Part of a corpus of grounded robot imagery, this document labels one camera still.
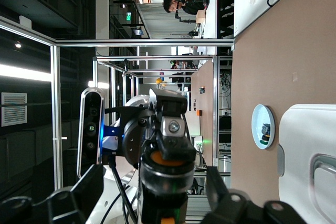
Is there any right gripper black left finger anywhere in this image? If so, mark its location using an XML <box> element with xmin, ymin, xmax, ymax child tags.
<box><xmin>0</xmin><ymin>164</ymin><xmax>106</xmax><ymax>224</ymax></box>

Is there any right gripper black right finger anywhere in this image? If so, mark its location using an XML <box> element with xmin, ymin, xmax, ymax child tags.
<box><xmin>201</xmin><ymin>166</ymin><xmax>308</xmax><ymax>224</ymax></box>

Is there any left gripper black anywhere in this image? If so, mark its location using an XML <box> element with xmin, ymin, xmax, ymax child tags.
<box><xmin>122</xmin><ymin>89</ymin><xmax>197</xmax><ymax>167</ymax></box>

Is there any orange push button switch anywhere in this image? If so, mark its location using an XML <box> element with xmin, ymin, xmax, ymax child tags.
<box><xmin>138</xmin><ymin>150</ymin><xmax>197</xmax><ymax>224</ymax></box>

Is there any neighbouring brown work table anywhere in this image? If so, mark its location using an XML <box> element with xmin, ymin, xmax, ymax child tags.
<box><xmin>191</xmin><ymin>60</ymin><xmax>215</xmax><ymax>167</ymax></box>

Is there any grey lunch box latch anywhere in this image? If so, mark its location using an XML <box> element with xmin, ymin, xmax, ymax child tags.
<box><xmin>277</xmin><ymin>144</ymin><xmax>286</xmax><ymax>177</ymax></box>

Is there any light blue round plate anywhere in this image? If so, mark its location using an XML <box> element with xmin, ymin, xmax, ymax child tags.
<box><xmin>251</xmin><ymin>104</ymin><xmax>276</xmax><ymax>150</ymax></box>

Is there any white lidded lunch box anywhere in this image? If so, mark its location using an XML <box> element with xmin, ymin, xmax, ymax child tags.
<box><xmin>277</xmin><ymin>104</ymin><xmax>336</xmax><ymax>224</ymax></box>

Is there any white ventilation grille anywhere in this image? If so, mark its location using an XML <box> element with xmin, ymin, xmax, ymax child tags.
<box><xmin>1</xmin><ymin>92</ymin><xmax>28</xmax><ymax>127</ymax></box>

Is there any ceiling light strip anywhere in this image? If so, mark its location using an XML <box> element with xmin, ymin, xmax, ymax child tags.
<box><xmin>0</xmin><ymin>63</ymin><xmax>52</xmax><ymax>82</ymax></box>

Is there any white side table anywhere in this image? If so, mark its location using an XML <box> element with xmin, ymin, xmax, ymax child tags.
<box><xmin>233</xmin><ymin>0</ymin><xmax>313</xmax><ymax>38</ymax></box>

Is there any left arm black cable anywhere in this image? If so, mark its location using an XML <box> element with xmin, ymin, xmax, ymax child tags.
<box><xmin>99</xmin><ymin>155</ymin><xmax>140</xmax><ymax>224</ymax></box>

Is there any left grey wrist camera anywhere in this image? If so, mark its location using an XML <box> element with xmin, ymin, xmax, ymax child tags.
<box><xmin>76</xmin><ymin>87</ymin><xmax>105</xmax><ymax>179</ymax></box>

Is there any green push button switch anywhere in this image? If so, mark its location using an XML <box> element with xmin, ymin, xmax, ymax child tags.
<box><xmin>259</xmin><ymin>123</ymin><xmax>271</xmax><ymax>145</ymax></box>

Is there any aluminium cell frame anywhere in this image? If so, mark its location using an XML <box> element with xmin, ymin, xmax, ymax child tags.
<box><xmin>0</xmin><ymin>15</ymin><xmax>234</xmax><ymax>190</ymax></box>

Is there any grey lunch box handle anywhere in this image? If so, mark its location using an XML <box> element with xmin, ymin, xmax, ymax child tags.
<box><xmin>309</xmin><ymin>154</ymin><xmax>336</xmax><ymax>219</ymax></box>

